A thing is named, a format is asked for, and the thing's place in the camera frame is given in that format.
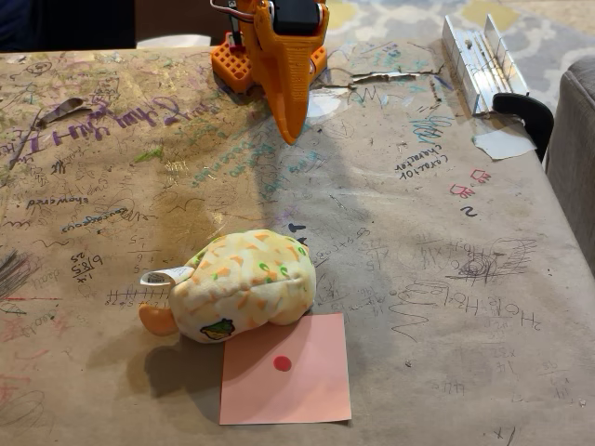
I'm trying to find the patterned plush toy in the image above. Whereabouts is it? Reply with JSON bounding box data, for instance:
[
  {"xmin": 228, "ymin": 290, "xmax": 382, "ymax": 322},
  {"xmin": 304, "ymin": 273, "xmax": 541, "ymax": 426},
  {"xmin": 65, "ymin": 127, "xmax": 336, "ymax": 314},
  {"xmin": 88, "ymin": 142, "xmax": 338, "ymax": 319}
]
[{"xmin": 138, "ymin": 229, "xmax": 318, "ymax": 345}]

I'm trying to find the black red table clamp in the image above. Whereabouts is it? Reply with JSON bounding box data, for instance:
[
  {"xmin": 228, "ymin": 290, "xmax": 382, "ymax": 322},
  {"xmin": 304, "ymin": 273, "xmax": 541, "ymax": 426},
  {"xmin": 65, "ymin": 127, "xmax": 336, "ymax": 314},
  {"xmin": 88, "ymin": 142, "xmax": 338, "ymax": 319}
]
[{"xmin": 226, "ymin": 12, "xmax": 246, "ymax": 51}]

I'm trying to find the grey yellow patterned rug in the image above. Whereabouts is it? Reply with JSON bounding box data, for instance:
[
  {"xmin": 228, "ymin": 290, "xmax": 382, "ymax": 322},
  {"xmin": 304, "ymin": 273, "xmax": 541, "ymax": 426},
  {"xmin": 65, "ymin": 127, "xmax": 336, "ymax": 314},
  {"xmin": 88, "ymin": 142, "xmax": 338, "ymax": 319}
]
[{"xmin": 324, "ymin": 0, "xmax": 595, "ymax": 112}]

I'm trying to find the person in dark clothes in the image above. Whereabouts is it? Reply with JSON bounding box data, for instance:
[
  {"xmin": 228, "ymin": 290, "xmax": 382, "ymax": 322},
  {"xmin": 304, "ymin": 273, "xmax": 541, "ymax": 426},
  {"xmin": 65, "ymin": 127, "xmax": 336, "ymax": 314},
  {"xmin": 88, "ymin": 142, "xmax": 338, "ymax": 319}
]
[{"xmin": 0, "ymin": 0, "xmax": 137, "ymax": 53}]

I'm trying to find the white paper scrap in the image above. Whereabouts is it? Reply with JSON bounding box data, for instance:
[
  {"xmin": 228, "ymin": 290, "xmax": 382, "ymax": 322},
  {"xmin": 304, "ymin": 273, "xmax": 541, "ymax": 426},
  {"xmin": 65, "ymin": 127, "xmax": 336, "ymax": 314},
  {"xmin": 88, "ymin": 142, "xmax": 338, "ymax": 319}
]
[{"xmin": 472, "ymin": 127, "xmax": 538, "ymax": 162}]

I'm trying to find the scribbled brown paper table cover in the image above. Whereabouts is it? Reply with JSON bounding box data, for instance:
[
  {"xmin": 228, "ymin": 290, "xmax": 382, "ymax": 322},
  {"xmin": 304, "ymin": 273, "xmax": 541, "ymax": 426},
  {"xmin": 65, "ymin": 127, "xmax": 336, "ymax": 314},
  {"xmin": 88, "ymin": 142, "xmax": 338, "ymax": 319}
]
[{"xmin": 0, "ymin": 40, "xmax": 595, "ymax": 446}]

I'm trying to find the grey sofa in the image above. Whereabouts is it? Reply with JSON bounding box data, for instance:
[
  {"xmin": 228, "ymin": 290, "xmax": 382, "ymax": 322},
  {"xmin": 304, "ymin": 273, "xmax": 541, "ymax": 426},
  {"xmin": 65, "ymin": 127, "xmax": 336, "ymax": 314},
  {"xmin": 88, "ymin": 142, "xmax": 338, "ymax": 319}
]
[{"xmin": 544, "ymin": 58, "xmax": 595, "ymax": 276}]

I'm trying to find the pink sticky note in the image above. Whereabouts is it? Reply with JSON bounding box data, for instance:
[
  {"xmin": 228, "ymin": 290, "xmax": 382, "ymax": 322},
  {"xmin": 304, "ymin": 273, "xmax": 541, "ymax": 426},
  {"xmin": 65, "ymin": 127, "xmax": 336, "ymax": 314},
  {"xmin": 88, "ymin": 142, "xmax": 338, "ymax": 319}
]
[{"xmin": 218, "ymin": 312, "xmax": 352, "ymax": 426}]

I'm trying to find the white servo cable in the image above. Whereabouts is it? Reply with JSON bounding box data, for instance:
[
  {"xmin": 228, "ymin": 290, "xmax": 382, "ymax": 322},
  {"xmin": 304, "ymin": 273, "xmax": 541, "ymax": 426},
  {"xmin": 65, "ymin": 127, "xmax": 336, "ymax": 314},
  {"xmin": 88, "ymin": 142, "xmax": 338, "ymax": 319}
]
[{"xmin": 208, "ymin": 0, "xmax": 256, "ymax": 23}]

